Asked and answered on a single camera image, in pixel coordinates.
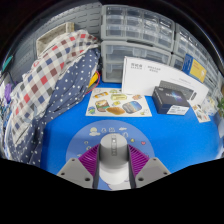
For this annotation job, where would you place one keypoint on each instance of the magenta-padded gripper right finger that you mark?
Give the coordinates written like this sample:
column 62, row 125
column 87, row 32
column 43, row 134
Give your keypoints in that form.
column 143, row 166

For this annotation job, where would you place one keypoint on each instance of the food picture sticker sheet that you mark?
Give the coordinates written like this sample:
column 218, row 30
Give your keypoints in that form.
column 116, row 103

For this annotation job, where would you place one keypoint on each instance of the long white keyboard box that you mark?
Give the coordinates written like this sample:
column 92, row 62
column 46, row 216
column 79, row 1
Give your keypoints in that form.
column 143, row 76

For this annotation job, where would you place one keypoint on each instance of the white computer mouse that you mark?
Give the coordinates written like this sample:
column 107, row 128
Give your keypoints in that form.
column 114, row 160

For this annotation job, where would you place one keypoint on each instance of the purple cloth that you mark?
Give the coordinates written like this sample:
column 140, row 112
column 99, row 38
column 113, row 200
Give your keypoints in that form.
column 8, row 93

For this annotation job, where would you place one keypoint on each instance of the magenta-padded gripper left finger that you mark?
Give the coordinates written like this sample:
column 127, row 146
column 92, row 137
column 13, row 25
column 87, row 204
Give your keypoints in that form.
column 83, row 166

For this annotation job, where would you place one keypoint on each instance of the small black box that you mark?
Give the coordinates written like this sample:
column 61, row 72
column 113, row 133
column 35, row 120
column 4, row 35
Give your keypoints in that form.
column 170, row 98

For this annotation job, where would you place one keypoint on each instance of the white woven basket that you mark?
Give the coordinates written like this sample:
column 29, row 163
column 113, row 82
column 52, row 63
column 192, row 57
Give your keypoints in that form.
column 50, row 36

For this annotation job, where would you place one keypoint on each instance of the navy polka dot cloth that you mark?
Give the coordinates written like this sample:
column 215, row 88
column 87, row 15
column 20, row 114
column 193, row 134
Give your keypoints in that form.
column 66, row 96

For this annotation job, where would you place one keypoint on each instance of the red blue checkered cloth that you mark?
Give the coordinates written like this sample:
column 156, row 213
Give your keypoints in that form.
column 43, row 76

